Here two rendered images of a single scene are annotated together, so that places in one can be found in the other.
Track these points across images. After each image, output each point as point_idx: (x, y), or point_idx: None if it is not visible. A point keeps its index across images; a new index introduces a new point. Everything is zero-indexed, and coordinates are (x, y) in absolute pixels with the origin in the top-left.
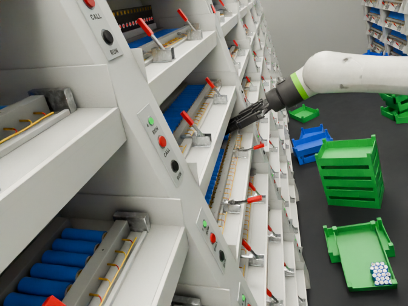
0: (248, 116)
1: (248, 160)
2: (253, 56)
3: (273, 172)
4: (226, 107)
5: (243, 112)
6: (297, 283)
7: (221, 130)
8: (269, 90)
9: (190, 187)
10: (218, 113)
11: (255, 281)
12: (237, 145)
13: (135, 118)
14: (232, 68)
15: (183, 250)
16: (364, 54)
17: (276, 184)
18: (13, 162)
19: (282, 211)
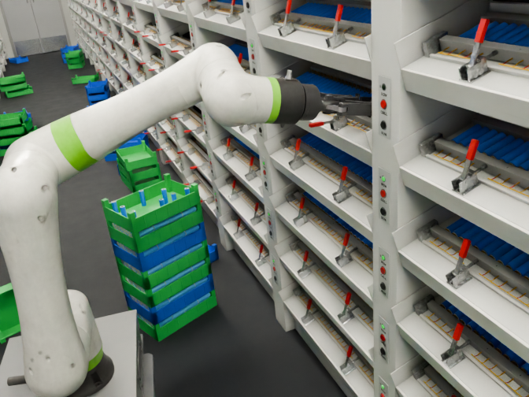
0: (333, 94)
1: (326, 128)
2: None
3: (456, 353)
4: (319, 47)
5: (360, 101)
6: (367, 389)
7: (297, 46)
8: (308, 84)
9: (253, 24)
10: (316, 42)
11: (289, 160)
12: (356, 123)
13: None
14: (386, 38)
15: (246, 37)
16: (168, 70)
17: (393, 294)
18: None
19: (373, 305)
